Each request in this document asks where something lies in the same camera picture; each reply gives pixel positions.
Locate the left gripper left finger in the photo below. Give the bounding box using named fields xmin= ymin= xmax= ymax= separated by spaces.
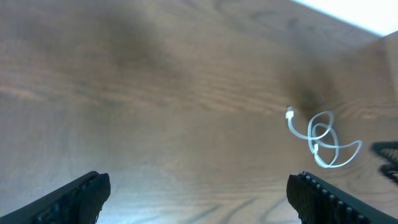
xmin=1 ymin=171 xmax=111 ymax=224

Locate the white usb cable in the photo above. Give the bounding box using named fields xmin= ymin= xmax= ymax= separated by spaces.
xmin=284 ymin=105 xmax=363 ymax=169

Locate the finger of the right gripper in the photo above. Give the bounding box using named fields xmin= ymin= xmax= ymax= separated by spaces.
xmin=370 ymin=141 xmax=397 ymax=184

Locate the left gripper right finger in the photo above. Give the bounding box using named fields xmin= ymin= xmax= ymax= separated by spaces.
xmin=286 ymin=172 xmax=397 ymax=224

